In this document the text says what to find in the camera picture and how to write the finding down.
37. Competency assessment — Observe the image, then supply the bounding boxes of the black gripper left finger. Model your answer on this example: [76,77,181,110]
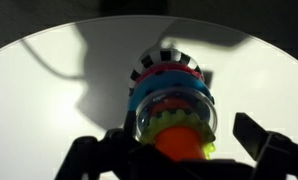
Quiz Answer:
[55,111,149,180]

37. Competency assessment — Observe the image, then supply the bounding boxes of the green gear ring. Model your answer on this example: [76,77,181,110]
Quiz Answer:
[140,109,217,161]

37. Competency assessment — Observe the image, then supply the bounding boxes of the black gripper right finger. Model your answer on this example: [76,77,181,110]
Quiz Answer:
[233,112,298,180]

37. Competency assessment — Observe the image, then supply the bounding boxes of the blue ring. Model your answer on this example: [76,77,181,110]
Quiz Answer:
[126,70,215,113]

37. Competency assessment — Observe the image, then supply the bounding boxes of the orange stacker post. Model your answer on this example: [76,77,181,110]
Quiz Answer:
[154,126,205,161]

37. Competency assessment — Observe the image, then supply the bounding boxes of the clear plastic ring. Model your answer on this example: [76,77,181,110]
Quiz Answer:
[134,87,219,141]

